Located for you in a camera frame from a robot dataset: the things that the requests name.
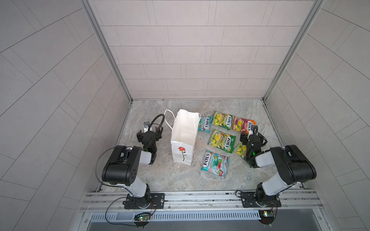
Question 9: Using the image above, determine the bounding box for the green Fox's candy bag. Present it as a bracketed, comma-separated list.
[208, 130, 236, 154]
[233, 142, 247, 158]
[212, 111, 233, 130]

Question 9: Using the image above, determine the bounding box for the orange Fox's candy bag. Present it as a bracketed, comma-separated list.
[232, 117, 256, 134]

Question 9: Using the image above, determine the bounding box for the white floral paper bag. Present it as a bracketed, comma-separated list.
[164, 109, 201, 165]

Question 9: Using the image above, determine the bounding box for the large teal Fox's candy bag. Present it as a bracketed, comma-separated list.
[201, 150, 229, 179]

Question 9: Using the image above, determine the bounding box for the small teal Fox's candy bag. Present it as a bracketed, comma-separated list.
[198, 116, 212, 133]

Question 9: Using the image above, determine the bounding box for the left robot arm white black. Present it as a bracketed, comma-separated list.
[101, 127, 163, 209]

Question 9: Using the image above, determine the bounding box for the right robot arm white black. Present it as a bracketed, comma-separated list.
[235, 125, 317, 208]

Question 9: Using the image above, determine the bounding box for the right circuit board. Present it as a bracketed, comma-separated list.
[258, 210, 275, 225]

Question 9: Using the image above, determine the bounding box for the circuit board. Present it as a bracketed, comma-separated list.
[134, 212, 151, 222]
[258, 210, 275, 225]

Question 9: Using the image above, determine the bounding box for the left circuit board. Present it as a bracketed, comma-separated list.
[134, 212, 151, 222]

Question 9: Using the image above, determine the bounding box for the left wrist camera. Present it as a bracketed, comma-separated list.
[144, 121, 150, 133]

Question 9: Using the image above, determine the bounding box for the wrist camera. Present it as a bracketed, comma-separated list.
[144, 121, 150, 133]
[249, 125, 258, 135]

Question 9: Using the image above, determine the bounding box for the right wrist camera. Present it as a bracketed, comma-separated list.
[249, 125, 258, 135]

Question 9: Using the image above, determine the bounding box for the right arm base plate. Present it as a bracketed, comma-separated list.
[239, 192, 281, 208]

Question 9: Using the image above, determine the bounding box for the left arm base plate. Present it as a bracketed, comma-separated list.
[122, 193, 165, 209]

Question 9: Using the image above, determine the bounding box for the vented cable duct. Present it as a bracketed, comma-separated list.
[90, 210, 261, 223]

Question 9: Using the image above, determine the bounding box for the aluminium mounting rail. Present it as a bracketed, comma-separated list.
[79, 189, 323, 212]

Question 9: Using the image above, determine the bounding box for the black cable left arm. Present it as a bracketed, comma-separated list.
[94, 146, 151, 228]

